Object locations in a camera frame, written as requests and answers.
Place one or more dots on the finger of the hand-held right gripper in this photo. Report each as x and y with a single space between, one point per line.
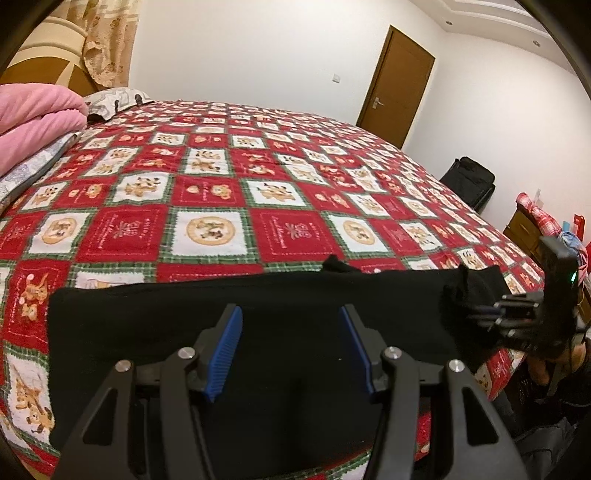
503 311

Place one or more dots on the red plaid cloth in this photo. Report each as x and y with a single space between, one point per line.
540 214

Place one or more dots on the pink folded quilt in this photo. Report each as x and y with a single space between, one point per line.
32 120

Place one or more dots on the cream wooden headboard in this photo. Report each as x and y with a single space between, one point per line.
51 55

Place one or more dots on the black suitcase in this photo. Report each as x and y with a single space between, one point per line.
468 182

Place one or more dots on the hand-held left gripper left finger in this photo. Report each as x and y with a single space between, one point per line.
224 355

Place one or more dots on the brown wooden cabinet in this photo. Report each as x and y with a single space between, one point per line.
524 235

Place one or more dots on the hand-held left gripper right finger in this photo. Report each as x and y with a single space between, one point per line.
358 350

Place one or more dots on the grey patterned pillow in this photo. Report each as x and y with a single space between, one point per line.
115 102

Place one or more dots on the red printed bedspread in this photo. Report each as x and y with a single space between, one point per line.
231 184

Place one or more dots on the pale floral folded quilt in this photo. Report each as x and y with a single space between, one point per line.
32 170

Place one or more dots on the black pants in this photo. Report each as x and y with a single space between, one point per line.
286 332

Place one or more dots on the brown wooden door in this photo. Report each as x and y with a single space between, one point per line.
399 87

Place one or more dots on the beige patterned curtain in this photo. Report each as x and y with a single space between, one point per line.
106 41

